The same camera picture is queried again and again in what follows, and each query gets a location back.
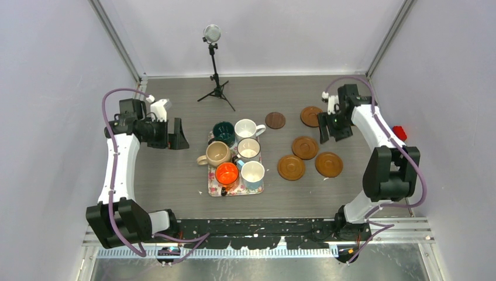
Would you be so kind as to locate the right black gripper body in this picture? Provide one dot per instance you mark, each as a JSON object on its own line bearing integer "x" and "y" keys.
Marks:
{"x": 338, "y": 126}

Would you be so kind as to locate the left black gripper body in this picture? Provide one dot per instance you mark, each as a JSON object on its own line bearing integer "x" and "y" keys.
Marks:
{"x": 157, "y": 134}

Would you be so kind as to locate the white mug blue base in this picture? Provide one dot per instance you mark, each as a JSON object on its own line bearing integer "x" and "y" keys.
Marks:
{"x": 246, "y": 128}

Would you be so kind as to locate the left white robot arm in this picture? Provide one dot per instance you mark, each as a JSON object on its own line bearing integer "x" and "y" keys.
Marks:
{"x": 117, "y": 218}

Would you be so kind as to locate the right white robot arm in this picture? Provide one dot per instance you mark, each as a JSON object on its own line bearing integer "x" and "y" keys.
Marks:
{"x": 392, "y": 170}

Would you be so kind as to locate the dark brown wooden coaster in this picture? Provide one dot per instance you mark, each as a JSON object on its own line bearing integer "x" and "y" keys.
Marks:
{"x": 275, "y": 120}

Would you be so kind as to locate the beige mug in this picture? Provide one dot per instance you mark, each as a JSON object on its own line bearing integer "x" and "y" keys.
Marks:
{"x": 216, "y": 153}

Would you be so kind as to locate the dark green mug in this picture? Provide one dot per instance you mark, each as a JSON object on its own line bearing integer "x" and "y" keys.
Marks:
{"x": 224, "y": 131}

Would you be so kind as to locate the colourful toy block stack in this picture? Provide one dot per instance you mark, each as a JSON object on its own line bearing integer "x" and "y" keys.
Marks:
{"x": 400, "y": 133}

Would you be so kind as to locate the orange mug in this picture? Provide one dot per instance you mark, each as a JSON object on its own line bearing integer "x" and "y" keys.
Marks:
{"x": 227, "y": 175}

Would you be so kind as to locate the floral serving tray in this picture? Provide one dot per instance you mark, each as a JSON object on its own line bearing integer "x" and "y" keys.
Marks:
{"x": 214, "y": 188}

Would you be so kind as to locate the white mug brown rim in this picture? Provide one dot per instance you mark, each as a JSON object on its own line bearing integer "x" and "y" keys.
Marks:
{"x": 248, "y": 149}

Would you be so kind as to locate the white light blue mug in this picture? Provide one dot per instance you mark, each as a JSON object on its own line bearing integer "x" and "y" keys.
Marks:
{"x": 252, "y": 174}

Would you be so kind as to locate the microphone on black tripod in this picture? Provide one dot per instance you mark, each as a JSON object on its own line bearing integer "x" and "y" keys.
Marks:
{"x": 211, "y": 35}

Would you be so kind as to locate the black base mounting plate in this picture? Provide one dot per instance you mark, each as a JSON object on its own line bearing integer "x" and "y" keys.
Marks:
{"x": 297, "y": 233}

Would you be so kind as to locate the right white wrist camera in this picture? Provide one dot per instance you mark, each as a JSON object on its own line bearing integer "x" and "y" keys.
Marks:
{"x": 331, "y": 101}

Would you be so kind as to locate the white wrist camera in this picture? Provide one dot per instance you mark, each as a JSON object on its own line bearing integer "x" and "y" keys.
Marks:
{"x": 158, "y": 109}
{"x": 331, "y": 101}

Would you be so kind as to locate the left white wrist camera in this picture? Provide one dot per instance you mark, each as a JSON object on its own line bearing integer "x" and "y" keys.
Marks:
{"x": 158, "y": 109}

